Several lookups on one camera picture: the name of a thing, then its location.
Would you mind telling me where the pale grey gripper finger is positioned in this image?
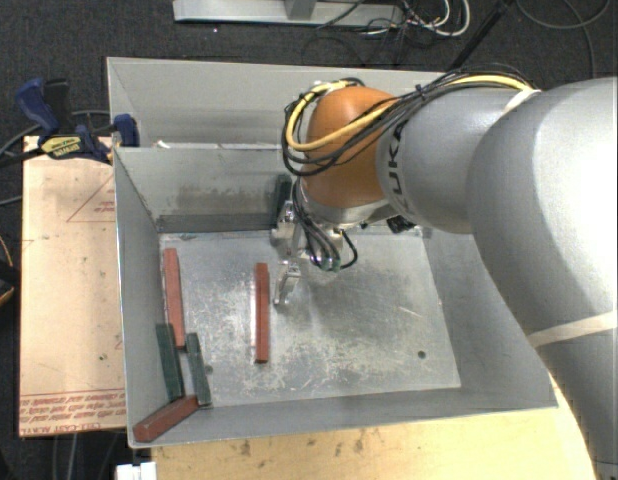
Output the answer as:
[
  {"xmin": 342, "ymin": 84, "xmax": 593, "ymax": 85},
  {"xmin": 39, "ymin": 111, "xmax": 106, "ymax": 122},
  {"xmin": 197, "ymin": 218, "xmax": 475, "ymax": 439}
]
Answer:
[
  {"xmin": 285, "ymin": 263, "xmax": 302, "ymax": 303},
  {"xmin": 272, "ymin": 262, "xmax": 290, "ymax": 307}
]

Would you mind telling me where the dark green flat block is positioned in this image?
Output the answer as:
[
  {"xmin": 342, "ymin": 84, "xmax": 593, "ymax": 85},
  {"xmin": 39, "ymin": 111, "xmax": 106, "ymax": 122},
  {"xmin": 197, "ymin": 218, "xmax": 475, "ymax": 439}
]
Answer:
[
  {"xmin": 154, "ymin": 322, "xmax": 186, "ymax": 404},
  {"xmin": 184, "ymin": 332, "xmax": 214, "ymax": 409}
]

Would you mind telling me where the red-brown flat block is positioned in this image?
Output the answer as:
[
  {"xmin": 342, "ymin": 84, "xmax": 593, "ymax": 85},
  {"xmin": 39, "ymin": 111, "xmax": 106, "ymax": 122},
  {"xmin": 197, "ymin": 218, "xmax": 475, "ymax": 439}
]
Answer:
[
  {"xmin": 132, "ymin": 394, "xmax": 201, "ymax": 444},
  {"xmin": 162, "ymin": 247, "xmax": 187, "ymax": 351},
  {"xmin": 252, "ymin": 261, "xmax": 272, "ymax": 365}
]

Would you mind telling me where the brown cardboard board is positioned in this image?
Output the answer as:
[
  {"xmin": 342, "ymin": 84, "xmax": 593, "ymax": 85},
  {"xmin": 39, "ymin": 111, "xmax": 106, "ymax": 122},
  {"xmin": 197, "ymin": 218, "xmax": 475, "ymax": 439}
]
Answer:
[{"xmin": 18, "ymin": 135, "xmax": 128, "ymax": 439}]

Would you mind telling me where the grey metal bin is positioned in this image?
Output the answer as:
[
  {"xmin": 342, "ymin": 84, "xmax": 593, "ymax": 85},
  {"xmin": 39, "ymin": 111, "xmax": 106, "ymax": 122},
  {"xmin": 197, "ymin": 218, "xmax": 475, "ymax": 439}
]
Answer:
[{"xmin": 106, "ymin": 56, "xmax": 560, "ymax": 450}]

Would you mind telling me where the black cylinder on white bracket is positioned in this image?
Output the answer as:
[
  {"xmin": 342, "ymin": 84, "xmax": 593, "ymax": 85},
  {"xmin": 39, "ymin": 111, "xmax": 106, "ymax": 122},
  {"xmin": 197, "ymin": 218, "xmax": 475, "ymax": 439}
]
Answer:
[{"xmin": 386, "ymin": 215, "xmax": 434, "ymax": 240}]

